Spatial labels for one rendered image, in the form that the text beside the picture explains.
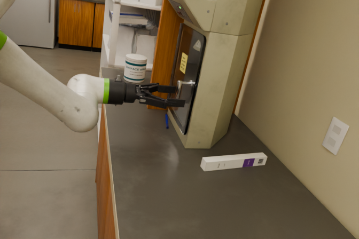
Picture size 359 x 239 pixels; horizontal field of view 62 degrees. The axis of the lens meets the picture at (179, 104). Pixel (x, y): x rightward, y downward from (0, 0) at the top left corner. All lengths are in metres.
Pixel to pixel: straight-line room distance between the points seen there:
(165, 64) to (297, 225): 0.88
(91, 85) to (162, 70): 0.49
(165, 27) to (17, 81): 0.74
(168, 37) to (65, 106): 0.66
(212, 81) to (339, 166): 0.52
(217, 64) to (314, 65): 0.38
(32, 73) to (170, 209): 0.54
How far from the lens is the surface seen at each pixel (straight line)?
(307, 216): 1.09
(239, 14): 1.09
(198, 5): 1.03
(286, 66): 1.39
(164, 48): 1.42
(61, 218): 2.23
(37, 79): 0.88
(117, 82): 1.07
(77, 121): 0.95
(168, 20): 1.39
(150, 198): 0.94
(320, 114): 1.21
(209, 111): 1.16
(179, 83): 1.13
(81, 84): 1.04
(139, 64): 1.81
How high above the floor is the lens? 1.55
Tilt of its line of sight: 22 degrees down
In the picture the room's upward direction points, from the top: 11 degrees clockwise
